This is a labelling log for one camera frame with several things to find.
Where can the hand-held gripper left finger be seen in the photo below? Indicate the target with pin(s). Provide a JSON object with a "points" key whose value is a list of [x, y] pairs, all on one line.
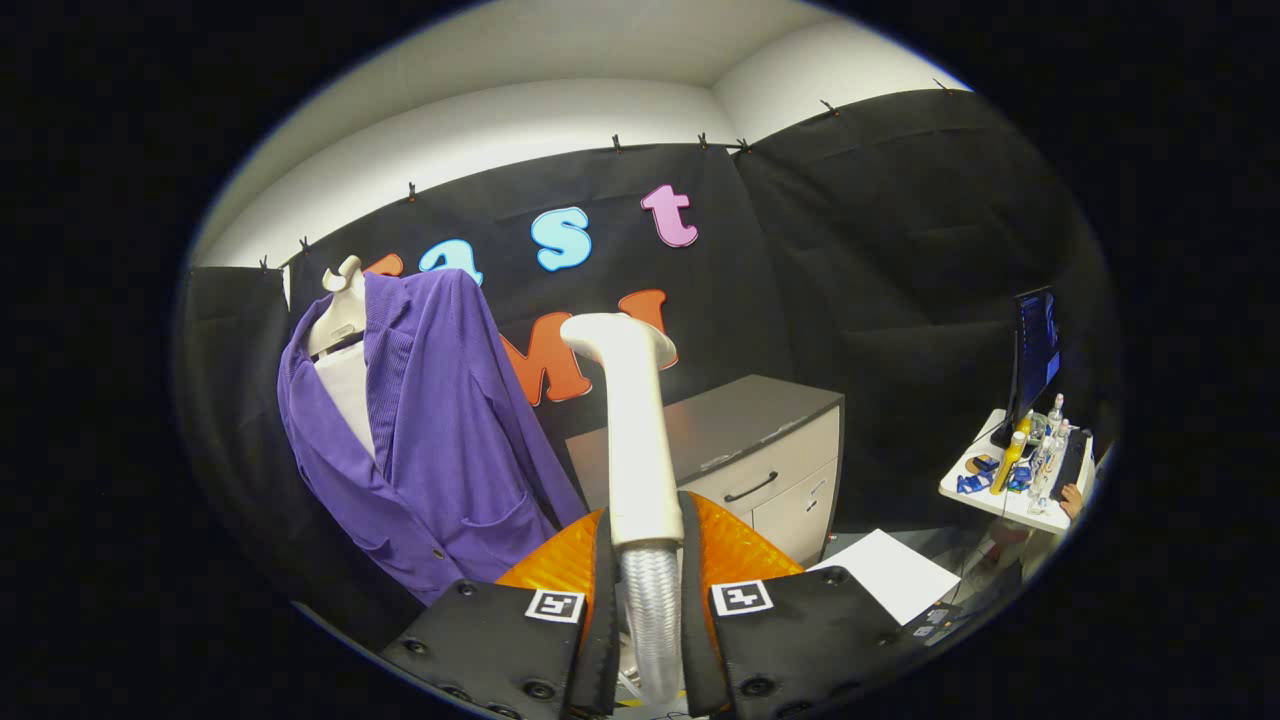
{"points": [[500, 640]]}

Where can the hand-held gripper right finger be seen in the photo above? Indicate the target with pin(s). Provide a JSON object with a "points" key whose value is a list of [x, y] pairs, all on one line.
{"points": [[800, 640]]}

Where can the cream garment hanger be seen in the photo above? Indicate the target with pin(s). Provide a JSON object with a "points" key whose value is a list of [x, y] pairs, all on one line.
{"points": [[340, 315]]}

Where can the white paper sheet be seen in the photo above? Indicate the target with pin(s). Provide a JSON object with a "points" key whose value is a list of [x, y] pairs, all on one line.
{"points": [[890, 575]]}

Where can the beige cabinet with grey top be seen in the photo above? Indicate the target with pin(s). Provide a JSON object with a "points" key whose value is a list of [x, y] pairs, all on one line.
{"points": [[740, 420]]}

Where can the white side table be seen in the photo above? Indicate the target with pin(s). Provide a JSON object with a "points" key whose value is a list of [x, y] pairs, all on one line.
{"points": [[1010, 506]]}

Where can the yellow bottle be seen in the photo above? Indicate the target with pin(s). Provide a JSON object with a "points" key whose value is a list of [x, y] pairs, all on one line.
{"points": [[1008, 465]]}

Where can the clear plastic bottle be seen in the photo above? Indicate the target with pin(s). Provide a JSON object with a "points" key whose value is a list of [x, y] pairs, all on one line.
{"points": [[1052, 440]]}

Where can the black keyboard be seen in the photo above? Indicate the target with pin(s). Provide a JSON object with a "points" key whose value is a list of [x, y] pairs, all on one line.
{"points": [[1072, 462]]}

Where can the black backdrop cloth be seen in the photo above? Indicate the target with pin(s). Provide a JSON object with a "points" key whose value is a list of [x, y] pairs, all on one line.
{"points": [[880, 280]]}

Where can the black computer monitor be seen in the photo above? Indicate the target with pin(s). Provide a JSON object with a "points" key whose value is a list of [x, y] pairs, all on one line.
{"points": [[1035, 350]]}

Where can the row of black clips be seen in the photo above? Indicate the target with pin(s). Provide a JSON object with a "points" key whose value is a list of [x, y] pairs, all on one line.
{"points": [[411, 192]]}

